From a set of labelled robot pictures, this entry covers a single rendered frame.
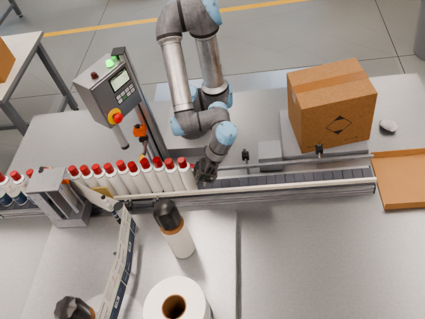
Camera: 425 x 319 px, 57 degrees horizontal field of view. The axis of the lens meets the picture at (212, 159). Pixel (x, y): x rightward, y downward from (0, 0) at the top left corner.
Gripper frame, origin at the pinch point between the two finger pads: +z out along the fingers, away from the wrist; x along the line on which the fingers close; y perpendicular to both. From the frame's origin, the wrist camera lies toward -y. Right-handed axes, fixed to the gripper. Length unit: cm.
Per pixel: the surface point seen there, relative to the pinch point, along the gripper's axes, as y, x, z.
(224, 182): -1.5, 11.2, -0.2
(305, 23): -253, 109, 46
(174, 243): 32.9, -8.3, -3.9
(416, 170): -3, 82, -35
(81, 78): -5, -52, -33
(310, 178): 0.0, 42.4, -17.9
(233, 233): 23.3, 14.8, -2.3
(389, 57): -184, 162, 16
